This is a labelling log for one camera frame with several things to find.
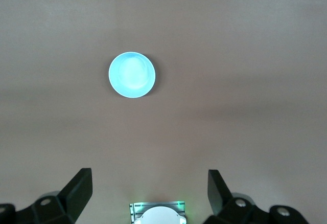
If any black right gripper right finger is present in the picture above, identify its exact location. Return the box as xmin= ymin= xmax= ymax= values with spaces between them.
xmin=207 ymin=169 xmax=314 ymax=224

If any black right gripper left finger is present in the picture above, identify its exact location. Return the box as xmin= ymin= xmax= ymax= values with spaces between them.
xmin=0 ymin=167 xmax=93 ymax=224

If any light blue plastic bowl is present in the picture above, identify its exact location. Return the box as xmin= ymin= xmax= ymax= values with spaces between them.
xmin=108 ymin=52 xmax=156 ymax=99

